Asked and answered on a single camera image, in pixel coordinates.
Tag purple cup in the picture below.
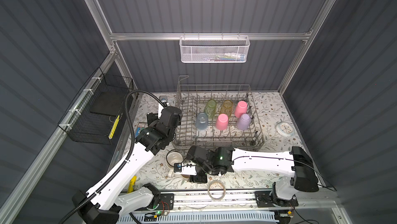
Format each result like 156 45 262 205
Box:
236 113 251 131

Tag green glass tumbler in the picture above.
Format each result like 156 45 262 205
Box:
204 99 217 120

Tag black corrugated cable hose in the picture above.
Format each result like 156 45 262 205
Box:
58 90 168 224

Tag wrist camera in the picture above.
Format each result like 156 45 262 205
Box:
173 163 197 175
159 95 169 106

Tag beige cup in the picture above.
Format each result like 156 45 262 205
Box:
181 174 190 181

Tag items in white basket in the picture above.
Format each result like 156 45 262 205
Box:
204 53 246 63

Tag clear tape roll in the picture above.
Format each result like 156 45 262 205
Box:
207 181 226 201

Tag blue glass tumbler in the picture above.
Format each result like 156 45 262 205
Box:
195 112 209 131

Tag yellow marker on table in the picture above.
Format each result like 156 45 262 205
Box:
127 175 137 193

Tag coloured marker pack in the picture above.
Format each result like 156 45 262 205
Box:
135 122 146 138

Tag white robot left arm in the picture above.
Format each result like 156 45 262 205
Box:
72 106 183 224

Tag grey wire dish rack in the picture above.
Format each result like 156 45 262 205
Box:
173 75 265 151

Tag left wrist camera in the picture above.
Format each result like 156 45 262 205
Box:
159 95 169 106

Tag white mesh wall basket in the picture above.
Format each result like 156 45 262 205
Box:
179 36 250 63

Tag yellow glass tumbler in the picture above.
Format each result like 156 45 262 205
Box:
219 100 234 118

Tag pink cup front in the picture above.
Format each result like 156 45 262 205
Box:
234 101 248 118

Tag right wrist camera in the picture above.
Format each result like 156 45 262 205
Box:
173 163 197 175

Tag black wire wall basket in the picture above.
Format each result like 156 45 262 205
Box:
58 69 134 145

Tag white ceramic mug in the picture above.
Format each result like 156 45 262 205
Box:
166 150 184 178

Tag pink cup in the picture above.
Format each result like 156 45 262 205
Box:
234 101 248 118
215 113 228 131

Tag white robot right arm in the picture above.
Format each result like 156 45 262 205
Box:
174 146 319 207

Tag yellow marker in basket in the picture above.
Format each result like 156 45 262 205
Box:
108 115 121 140

